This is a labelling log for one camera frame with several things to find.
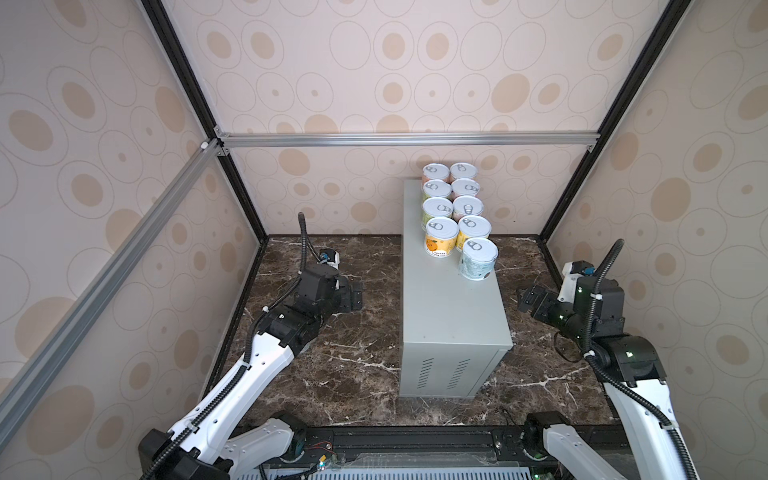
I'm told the grey metal cabinet box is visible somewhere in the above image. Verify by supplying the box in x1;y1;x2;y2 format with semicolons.
399;179;513;399

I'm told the pink orange labelled can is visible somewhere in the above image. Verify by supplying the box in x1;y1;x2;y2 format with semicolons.
422;163;450;183

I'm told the orange tomato labelled can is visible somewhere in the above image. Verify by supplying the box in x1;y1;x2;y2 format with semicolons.
450;162;478;182

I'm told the silver aluminium crossbar back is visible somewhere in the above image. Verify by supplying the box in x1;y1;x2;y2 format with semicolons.
220;130;600;149

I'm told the yellow orange labelled can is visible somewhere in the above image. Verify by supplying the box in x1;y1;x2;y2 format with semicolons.
424;217;459;258

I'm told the silver aluminium bar left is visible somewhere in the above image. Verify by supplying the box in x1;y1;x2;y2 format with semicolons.
1;138;223;449

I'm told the black corner frame post left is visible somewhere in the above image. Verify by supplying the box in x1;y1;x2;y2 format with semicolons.
140;0;269;242

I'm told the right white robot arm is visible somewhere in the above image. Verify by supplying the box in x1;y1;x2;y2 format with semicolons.
517;274;699;479

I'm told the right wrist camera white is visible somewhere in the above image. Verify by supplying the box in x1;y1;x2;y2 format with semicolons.
558;260;595;303

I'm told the purple pink labelled can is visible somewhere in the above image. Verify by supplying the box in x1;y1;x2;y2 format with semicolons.
452;195;484;222

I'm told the light blue labelled can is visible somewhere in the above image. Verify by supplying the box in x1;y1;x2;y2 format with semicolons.
459;237;498;281

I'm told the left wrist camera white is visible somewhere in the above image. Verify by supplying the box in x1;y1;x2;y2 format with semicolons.
318;248;340;269

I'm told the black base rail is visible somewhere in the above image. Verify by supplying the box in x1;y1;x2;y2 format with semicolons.
161;424;673;480

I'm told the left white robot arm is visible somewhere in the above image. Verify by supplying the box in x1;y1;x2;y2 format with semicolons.
138;263;363;479

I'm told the white red labelled can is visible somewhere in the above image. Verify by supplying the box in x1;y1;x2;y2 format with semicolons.
451;178;481;199

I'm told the lime green labelled can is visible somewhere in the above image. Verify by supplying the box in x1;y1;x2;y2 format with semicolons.
422;197;453;224

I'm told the black corner frame post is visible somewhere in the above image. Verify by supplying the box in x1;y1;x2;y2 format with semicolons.
538;0;692;241
140;0;269;242

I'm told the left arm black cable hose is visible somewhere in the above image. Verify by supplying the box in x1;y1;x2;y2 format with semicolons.
140;212;322;480

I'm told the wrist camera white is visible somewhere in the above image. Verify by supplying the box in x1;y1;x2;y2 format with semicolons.
558;260;595;303
318;248;340;269

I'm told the black corner frame post right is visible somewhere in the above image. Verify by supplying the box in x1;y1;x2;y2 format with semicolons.
538;0;692;241

